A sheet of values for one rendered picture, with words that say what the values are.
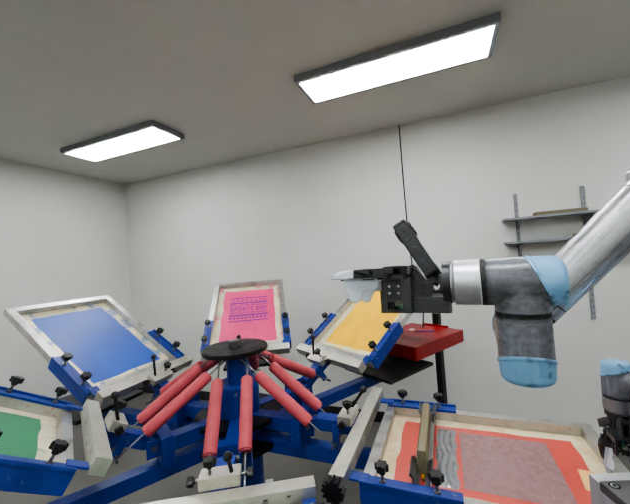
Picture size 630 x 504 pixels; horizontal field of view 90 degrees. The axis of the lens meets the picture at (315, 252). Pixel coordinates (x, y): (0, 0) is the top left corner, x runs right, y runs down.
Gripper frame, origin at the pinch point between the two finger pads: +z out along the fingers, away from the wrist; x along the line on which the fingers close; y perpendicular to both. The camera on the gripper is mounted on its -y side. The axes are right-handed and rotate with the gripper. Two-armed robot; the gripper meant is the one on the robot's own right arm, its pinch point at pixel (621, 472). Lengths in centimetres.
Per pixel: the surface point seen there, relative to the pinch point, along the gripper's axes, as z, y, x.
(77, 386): -21, 30, -211
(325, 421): -5, 3, -97
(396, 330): -29, -58, -74
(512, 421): -0.2, -25.4, -25.0
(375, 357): -19, -41, -84
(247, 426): -12, 27, -119
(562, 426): -0.4, -25.4, -7.9
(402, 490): -3, 30, -63
